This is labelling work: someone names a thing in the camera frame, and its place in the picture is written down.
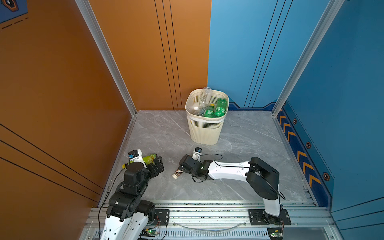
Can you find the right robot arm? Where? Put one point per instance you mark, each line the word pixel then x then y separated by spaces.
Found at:
pixel 263 178

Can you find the aluminium rail frame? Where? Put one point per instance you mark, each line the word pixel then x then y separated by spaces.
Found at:
pixel 230 221

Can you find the green soda bottle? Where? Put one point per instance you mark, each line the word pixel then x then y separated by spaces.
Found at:
pixel 210 111
pixel 221 108

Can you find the left aluminium corner post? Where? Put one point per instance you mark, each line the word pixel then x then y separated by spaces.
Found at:
pixel 101 42

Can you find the left circuit board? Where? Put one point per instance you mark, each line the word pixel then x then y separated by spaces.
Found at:
pixel 149 233

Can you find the cream slatted waste bin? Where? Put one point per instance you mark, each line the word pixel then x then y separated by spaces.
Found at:
pixel 204 130

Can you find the right circuit board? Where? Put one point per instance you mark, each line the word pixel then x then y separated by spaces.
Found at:
pixel 275 234

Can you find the yellow green small bottle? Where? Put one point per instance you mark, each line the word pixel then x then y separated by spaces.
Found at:
pixel 148 160

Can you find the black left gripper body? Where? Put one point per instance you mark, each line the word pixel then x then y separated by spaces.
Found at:
pixel 144 185

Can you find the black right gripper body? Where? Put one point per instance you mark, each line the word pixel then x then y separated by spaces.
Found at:
pixel 194 175

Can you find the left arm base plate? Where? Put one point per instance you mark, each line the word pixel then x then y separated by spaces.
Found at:
pixel 162 217

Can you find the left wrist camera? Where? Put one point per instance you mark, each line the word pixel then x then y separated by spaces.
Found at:
pixel 136 156

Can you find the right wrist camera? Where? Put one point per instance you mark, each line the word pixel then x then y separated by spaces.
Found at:
pixel 197 154

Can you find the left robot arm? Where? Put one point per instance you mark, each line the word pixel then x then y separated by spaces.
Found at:
pixel 128 213

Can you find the circuit board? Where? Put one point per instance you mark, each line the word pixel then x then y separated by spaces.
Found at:
pixel 275 234
pixel 149 233

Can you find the clear bottle white label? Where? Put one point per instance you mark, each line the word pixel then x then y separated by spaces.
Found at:
pixel 205 97

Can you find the right aluminium corner post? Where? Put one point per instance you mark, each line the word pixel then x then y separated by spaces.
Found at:
pixel 318 34

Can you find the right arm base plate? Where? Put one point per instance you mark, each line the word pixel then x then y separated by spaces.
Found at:
pixel 258 217

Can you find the aluminium corner post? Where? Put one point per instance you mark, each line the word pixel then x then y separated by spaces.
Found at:
pixel 318 34
pixel 101 42

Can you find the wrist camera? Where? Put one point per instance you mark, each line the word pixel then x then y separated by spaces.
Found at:
pixel 136 156
pixel 197 154

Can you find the brown label bottle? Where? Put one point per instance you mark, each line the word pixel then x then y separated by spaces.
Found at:
pixel 177 174

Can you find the red label water bottle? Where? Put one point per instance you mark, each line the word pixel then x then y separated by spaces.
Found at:
pixel 199 111

